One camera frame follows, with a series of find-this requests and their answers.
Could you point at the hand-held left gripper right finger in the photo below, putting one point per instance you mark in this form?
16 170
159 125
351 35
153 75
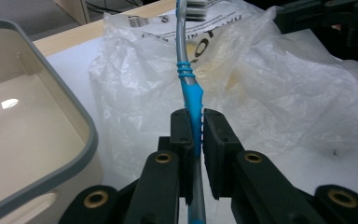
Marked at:
254 186

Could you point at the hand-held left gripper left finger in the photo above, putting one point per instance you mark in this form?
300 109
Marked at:
164 186

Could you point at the blue toothbrush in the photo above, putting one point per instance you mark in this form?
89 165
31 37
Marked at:
194 105

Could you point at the clear plastic bag smiley print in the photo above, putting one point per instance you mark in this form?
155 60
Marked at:
136 102

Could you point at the beige storage bin grey rim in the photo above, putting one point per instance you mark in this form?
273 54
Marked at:
28 130

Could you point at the light wooden desk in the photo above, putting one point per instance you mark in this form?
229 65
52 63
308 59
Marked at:
73 9

